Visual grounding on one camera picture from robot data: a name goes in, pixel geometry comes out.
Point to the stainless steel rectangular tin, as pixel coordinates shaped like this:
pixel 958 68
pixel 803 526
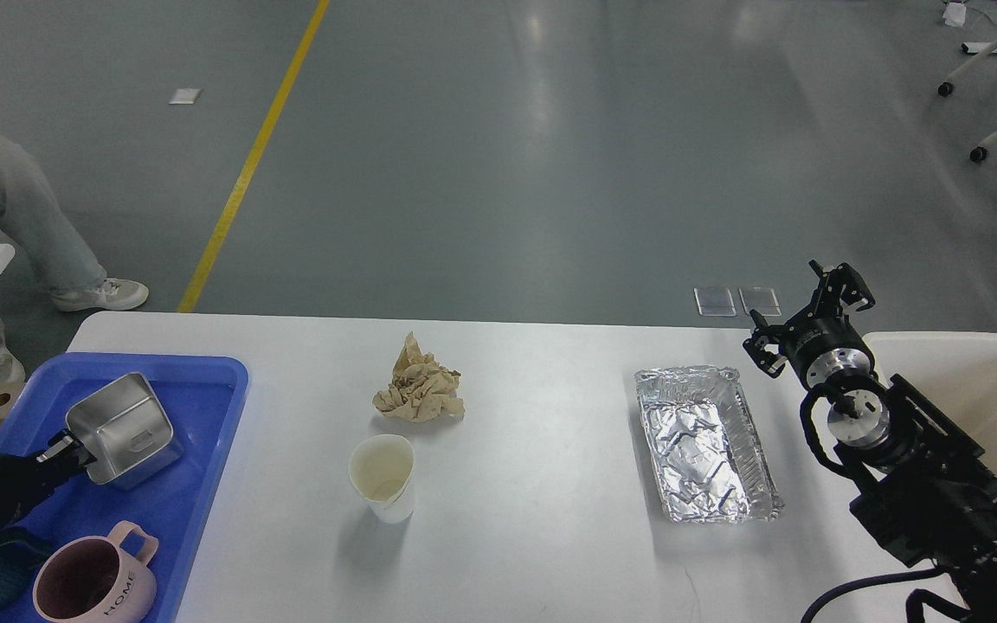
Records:
pixel 127 431

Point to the white paper cup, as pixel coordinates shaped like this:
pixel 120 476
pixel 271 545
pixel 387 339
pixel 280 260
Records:
pixel 381 471

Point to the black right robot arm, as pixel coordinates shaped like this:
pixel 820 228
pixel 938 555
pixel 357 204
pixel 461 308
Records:
pixel 925 496

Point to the clear floor plate right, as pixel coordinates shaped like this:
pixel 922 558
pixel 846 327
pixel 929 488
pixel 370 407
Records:
pixel 763 300

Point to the blue plastic tray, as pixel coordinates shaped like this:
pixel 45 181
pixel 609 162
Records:
pixel 203 396

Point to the clear floor plate left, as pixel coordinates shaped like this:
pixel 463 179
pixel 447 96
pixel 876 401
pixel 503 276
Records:
pixel 714 301

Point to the person in black top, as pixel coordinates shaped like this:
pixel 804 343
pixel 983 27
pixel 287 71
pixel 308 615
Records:
pixel 65 266

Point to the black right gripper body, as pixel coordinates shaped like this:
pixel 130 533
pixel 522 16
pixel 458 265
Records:
pixel 819 348

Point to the aluminium foil tray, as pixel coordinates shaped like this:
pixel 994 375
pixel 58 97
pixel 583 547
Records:
pixel 706 454

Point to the pink HOME mug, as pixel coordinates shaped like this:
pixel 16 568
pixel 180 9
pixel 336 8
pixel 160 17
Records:
pixel 99 578

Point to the clear floor plate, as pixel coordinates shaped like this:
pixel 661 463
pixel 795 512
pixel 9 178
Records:
pixel 763 300
pixel 714 301

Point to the crumpled brown paper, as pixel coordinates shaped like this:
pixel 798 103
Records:
pixel 420 389

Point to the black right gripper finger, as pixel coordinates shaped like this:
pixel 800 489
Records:
pixel 839 287
pixel 772 346

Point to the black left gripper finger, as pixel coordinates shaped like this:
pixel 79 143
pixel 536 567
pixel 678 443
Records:
pixel 65 456

